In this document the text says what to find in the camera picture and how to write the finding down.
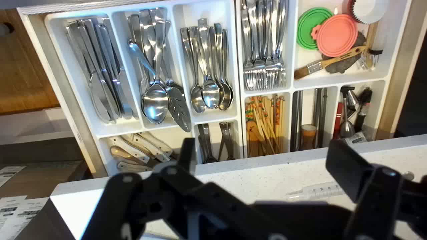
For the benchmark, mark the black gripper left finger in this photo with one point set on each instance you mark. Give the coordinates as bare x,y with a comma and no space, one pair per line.
147,204

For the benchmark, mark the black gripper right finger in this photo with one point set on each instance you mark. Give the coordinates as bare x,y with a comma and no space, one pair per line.
381,204

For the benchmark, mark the white plastic syringe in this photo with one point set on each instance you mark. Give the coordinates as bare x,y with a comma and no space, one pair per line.
377,37

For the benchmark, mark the large clear graduated syringe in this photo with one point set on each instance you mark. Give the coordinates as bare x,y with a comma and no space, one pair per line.
317,189

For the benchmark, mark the light wooden drawer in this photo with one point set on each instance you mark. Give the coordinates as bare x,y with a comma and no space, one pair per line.
68,97

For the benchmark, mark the large steel serving spoon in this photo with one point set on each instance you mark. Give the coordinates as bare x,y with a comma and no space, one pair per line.
155,104

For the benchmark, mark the small brown cylinder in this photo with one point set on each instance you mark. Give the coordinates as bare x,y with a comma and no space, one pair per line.
308,135

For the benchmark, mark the brown cardboard box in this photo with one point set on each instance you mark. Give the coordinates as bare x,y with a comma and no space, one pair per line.
44,177

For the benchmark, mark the long black rod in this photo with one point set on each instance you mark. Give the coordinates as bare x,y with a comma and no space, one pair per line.
295,120
319,115

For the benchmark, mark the steel teaspoon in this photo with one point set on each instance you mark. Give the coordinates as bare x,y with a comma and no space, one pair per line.
197,100
225,95
211,93

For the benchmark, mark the steel table knife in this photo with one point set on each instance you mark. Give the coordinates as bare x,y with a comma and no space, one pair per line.
116,75
104,75
88,75

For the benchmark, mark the patterned bamboo chopstick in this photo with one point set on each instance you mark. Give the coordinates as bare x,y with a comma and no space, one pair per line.
275,120
257,124

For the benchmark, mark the dark grey scrubbing pad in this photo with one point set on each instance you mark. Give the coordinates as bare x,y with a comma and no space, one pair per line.
344,67

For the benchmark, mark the steel fork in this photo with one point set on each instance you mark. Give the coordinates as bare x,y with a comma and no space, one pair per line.
281,73
248,75
271,75
260,75

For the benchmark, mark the flat wooden stick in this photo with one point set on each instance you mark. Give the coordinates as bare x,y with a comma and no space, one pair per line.
369,37

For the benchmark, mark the pink silicone lid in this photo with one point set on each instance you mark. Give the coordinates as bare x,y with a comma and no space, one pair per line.
337,35

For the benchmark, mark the white plastic cutlery tray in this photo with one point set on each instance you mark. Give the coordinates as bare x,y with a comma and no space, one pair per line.
235,53

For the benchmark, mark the green silicone lid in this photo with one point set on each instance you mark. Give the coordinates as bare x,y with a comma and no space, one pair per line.
307,27

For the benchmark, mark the white paper cupcake liners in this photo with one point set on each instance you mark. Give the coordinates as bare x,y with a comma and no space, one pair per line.
368,11

